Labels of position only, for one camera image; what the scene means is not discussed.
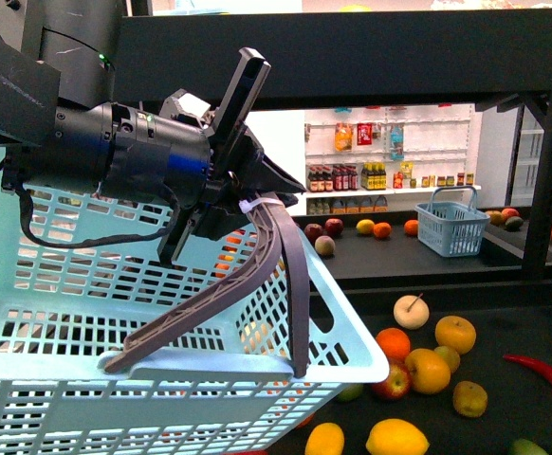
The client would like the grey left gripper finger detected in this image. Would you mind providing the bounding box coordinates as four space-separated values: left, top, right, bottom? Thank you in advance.
275 208 310 378

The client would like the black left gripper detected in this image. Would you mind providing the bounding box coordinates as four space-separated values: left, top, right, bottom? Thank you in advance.
103 47 305 373

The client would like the yellow lemon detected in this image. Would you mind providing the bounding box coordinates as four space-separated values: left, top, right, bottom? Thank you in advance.
365 418 430 455
304 423 345 455

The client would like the large light blue basket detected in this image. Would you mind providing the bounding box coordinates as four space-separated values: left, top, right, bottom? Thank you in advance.
0 188 388 454

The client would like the white pear with stem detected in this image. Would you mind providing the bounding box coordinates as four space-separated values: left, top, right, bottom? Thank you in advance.
393 294 430 330

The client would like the small orange tangerine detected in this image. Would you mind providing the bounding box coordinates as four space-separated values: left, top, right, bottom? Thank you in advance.
375 327 412 362

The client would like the green lime centre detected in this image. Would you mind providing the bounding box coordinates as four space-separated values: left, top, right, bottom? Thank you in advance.
336 383 364 403

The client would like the small blue basket far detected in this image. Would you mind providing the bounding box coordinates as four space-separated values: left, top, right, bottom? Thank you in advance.
415 185 490 258

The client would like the red yellow apple centre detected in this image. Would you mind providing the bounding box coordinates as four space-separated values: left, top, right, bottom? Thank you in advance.
370 357 412 402

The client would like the yellow orange apple back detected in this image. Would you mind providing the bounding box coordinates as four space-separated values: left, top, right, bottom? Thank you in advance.
434 315 477 355

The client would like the yellow orange apple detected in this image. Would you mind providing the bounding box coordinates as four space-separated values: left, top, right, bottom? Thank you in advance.
434 315 477 355
404 348 451 395

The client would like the yellow orange apple centre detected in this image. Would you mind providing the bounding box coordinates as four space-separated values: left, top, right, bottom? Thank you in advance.
404 348 451 395

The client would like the brown kiwi front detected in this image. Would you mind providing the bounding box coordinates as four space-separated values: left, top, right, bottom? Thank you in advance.
452 381 488 418

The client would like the green avocado front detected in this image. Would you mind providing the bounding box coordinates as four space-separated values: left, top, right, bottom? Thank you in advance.
507 438 548 455

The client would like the black shelf frame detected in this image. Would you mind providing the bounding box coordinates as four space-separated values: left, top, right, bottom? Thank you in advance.
114 9 552 280

